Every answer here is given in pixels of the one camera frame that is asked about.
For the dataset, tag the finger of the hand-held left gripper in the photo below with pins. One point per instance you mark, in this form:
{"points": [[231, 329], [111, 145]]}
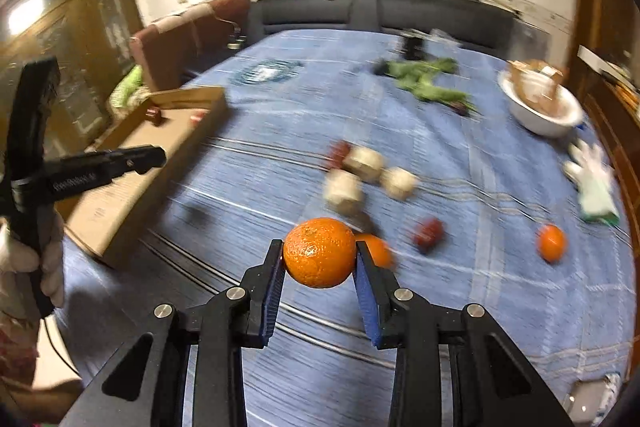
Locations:
{"points": [[100, 167]]}

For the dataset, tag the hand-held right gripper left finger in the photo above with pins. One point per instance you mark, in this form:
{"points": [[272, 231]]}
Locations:
{"points": [[274, 297]]}

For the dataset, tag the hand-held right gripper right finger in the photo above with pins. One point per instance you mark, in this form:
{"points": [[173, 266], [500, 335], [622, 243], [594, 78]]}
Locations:
{"points": [[367, 307]]}

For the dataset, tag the shallow cardboard box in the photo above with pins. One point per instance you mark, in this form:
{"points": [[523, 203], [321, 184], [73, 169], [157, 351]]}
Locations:
{"points": [[100, 207]]}

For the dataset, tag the large orange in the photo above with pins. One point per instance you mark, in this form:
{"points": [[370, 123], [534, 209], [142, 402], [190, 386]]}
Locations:
{"points": [[320, 252]]}

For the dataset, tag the red date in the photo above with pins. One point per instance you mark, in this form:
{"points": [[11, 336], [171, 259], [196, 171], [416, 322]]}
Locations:
{"points": [[428, 234], [339, 153], [154, 115]]}

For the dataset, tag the pale beige food chunk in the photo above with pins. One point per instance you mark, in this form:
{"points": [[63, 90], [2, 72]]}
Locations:
{"points": [[399, 183], [364, 163], [342, 192]]}

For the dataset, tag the person's left hand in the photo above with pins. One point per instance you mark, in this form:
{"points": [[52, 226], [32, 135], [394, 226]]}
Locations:
{"points": [[15, 267]]}

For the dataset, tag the green cloth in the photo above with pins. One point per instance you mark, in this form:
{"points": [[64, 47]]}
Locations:
{"points": [[129, 82]]}

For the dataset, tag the wooden glass-door cabinet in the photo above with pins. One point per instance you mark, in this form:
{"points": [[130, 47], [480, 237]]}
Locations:
{"points": [[100, 22]]}

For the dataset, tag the red tomato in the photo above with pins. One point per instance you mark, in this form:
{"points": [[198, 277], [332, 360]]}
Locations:
{"points": [[199, 117]]}

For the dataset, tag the brown armchair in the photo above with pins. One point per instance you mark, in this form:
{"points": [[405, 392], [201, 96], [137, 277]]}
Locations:
{"points": [[170, 42]]}

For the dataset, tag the green leafy vegetable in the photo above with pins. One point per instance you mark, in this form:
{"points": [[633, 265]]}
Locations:
{"points": [[425, 82]]}

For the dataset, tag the white work glove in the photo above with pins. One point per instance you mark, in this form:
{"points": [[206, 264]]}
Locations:
{"points": [[592, 187]]}

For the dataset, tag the white bowl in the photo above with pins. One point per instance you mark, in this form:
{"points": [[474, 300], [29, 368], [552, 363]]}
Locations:
{"points": [[545, 119]]}

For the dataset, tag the small black device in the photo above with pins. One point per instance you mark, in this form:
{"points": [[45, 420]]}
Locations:
{"points": [[412, 47]]}

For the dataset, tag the black sofa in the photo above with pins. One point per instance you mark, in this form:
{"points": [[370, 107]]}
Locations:
{"points": [[320, 14]]}

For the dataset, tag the cardboard carton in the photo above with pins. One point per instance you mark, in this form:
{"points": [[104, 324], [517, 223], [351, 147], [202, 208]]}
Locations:
{"points": [[535, 82]]}

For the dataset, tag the brown wooden furniture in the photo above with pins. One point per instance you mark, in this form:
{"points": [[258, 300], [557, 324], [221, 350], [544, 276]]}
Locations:
{"points": [[600, 7]]}

